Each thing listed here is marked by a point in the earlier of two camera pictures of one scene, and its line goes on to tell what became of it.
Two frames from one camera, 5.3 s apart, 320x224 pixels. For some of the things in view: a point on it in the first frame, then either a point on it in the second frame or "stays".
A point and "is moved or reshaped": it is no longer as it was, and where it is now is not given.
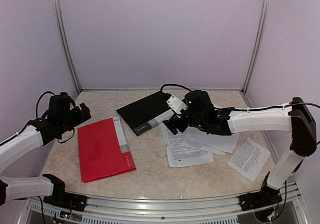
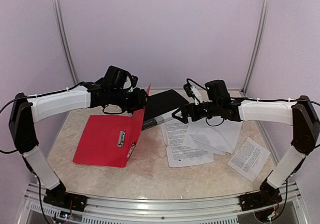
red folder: (103, 151) is moved or reshaped
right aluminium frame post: (259, 42) stays
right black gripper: (181, 127) -> (184, 119)
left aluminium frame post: (63, 37) stays
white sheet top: (226, 143) stays
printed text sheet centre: (179, 153) stays
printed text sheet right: (249, 159) stays
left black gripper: (85, 111) -> (139, 100)
